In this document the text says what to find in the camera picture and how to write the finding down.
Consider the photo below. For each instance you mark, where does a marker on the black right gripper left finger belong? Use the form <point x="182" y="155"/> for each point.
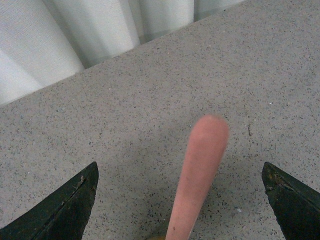
<point x="62" y="215"/>

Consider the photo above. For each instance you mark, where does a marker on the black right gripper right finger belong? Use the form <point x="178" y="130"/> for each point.
<point x="296" y="206"/>

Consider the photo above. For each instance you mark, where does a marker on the bamboo chopstick holder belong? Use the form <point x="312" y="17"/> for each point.
<point x="157" y="238"/>

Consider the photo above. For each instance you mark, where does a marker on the white curtain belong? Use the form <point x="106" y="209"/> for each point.
<point x="45" y="41"/>

